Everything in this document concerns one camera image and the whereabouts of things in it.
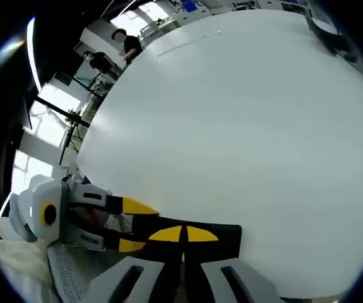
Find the blue box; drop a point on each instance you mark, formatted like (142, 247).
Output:
(189, 4)

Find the grey mesh office chair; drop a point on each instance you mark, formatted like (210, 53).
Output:
(74, 271)

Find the person's light clothing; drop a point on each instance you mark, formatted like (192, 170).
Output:
(10, 265)

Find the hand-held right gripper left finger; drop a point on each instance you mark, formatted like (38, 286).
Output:
(130, 281)

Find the black tripod stand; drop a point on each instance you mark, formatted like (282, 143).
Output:
(64, 113)

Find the ceiling strip lights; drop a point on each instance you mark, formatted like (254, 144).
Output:
(33, 53)

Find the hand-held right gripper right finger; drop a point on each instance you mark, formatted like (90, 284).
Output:
(225, 284)

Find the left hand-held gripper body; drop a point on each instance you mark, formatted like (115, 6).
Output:
(42, 195)

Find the black remote control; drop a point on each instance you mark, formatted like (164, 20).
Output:
(227, 241)

